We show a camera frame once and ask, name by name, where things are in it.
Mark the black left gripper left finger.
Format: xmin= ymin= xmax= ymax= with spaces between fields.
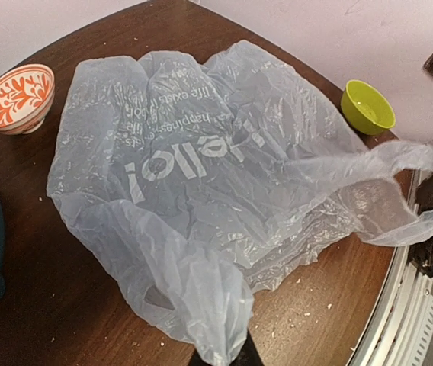
xmin=188 ymin=351 xmax=207 ymax=366

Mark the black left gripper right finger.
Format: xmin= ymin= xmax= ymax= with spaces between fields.
xmin=233 ymin=331 xmax=264 ymax=366

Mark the translucent grey plastic bag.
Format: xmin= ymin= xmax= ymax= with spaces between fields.
xmin=47 ymin=40 xmax=433 ymax=365

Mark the yellow plastic bowl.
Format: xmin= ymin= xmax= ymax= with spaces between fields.
xmin=340 ymin=79 xmax=396 ymax=136

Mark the orange patterned ceramic bowl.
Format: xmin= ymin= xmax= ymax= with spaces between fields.
xmin=0 ymin=64 xmax=56 ymax=135

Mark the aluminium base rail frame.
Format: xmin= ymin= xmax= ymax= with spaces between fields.
xmin=348 ymin=167 xmax=433 ymax=366

